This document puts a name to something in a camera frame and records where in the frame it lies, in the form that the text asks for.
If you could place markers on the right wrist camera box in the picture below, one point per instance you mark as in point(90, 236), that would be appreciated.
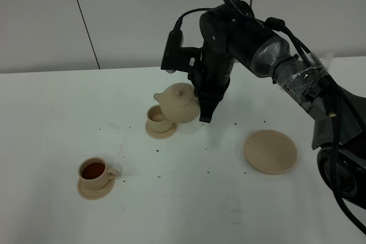
point(176, 57)

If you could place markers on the near tan cup saucer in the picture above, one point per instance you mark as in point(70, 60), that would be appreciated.
point(90, 194)

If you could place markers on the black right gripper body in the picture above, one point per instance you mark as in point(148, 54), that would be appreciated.
point(217, 66)

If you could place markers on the far tan cup saucer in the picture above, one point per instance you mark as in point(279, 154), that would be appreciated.
point(160, 134)

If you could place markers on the tan teapot saucer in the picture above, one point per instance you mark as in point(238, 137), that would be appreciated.
point(270, 152)

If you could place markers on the far tan teacup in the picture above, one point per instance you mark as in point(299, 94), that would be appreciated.
point(155, 114)

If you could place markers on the tan cup saucer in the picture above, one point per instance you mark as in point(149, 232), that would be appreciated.
point(90, 194)
point(160, 134)

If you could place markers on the tan ceramic teapot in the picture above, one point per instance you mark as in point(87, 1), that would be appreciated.
point(179, 103)

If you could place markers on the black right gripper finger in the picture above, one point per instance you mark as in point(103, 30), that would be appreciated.
point(196, 76)
point(209, 100)

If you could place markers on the near tan teacup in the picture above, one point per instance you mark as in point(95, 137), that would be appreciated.
point(95, 173)

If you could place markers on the tan teacup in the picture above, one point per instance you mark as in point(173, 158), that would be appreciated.
point(95, 173)
point(155, 114)

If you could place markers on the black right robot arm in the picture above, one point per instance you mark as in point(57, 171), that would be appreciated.
point(268, 49)

